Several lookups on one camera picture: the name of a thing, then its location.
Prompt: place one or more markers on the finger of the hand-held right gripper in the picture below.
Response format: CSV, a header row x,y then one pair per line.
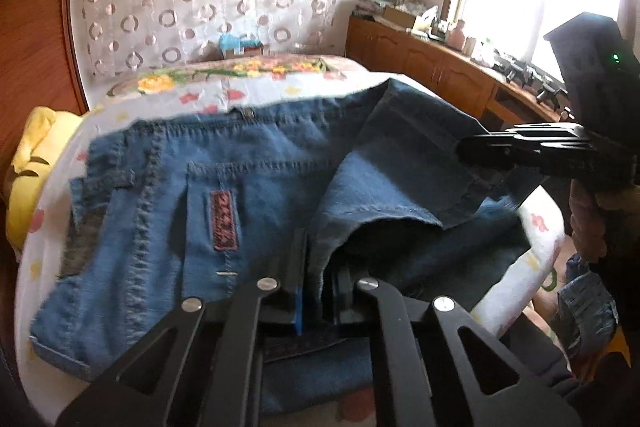
x,y
500,158
540,134

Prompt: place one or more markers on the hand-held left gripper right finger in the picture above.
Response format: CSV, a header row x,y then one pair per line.
x,y
345,302

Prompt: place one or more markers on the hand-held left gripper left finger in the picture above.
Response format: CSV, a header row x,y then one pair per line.
x,y
298,312

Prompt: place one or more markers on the blue denim pants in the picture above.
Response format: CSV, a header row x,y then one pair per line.
x,y
165,207

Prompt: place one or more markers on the person's right hand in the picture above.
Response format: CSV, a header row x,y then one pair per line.
x,y
585,222

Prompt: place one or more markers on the black device on cabinet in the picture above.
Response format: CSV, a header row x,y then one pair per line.
x,y
515,69
549,91

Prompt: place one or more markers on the white plastic bag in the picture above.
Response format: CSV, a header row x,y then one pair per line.
x,y
482,51

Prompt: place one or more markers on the long wooden cabinet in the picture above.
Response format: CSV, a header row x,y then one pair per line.
x,y
425,62

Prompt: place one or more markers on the pink bottle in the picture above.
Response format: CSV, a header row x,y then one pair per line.
x,y
456,34

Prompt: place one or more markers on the open cardboard box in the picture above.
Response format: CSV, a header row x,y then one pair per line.
x,y
400,16

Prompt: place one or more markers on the stack of papers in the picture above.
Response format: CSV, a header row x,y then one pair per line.
x,y
370,3

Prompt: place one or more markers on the small cardboard box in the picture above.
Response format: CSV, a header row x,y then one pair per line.
x,y
245,51

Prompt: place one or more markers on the light blue plastic bag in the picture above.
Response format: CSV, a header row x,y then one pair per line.
x,y
231,41

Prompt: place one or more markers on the yellow plush toy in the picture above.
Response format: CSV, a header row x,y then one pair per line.
x,y
30,167

